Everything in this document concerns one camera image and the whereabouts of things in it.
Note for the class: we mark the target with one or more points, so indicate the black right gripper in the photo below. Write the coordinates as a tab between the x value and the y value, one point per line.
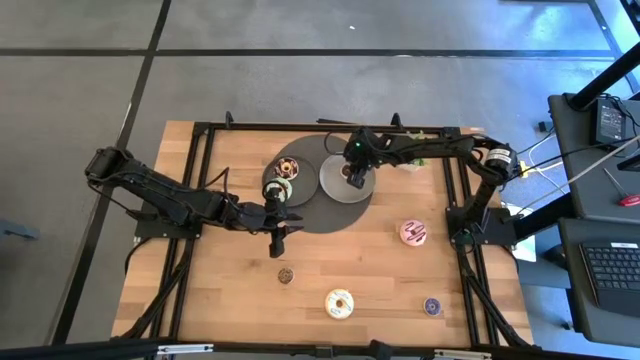
361	151

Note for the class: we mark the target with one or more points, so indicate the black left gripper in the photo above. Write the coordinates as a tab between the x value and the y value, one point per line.
255	216

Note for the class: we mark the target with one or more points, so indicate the small chocolate frosted donut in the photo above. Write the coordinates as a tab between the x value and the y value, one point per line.
346	172

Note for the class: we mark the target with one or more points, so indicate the large green frosted donut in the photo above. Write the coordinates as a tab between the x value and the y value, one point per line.
281	187

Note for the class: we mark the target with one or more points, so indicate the small brown sprinkled donut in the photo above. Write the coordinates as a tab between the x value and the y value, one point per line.
286	276

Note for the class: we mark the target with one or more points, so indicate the large pink frosted donut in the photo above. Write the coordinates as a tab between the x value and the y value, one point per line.
413	233

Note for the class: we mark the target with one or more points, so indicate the large yellow white donut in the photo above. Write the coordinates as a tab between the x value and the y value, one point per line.
340	304

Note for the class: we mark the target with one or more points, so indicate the small purple frosted donut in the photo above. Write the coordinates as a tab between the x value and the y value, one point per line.
432	306

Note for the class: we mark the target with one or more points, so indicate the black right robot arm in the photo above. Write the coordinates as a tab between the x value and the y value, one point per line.
440	145

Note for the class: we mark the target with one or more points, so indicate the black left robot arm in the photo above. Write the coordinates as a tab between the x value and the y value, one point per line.
165	195

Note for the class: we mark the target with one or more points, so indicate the light grey plate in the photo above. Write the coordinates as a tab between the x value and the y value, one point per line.
335	187

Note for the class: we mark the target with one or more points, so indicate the round dark grey placemat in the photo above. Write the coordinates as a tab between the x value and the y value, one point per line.
325	220

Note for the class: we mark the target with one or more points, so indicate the dark grey plate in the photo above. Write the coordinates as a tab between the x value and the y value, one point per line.
305	190

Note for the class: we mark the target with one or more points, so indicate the small green potted plant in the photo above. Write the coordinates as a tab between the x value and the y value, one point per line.
414	163

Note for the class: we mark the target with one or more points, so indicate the white paper sheet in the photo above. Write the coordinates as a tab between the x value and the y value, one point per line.
525	250

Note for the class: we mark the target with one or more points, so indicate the small black floor block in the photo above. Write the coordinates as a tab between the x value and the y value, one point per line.
542	126

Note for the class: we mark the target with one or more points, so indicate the black side desk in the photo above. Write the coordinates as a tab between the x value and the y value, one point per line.
575	150

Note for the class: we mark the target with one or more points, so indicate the black overhead rig crossbar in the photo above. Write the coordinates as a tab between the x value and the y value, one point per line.
100	348

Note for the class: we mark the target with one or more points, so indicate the black power supply box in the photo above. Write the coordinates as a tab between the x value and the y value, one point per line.
610	122

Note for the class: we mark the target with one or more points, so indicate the black diagonal pole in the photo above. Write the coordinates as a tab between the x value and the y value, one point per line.
605	77

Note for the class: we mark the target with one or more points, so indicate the black laptop keyboard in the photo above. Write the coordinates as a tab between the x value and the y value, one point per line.
615	270

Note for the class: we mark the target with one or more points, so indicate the black aluminium table frame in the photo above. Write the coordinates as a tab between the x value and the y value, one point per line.
280	127

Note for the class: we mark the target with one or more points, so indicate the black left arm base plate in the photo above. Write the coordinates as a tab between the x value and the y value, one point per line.
165	231

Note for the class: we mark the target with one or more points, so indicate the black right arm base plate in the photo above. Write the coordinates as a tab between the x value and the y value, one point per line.
495	227

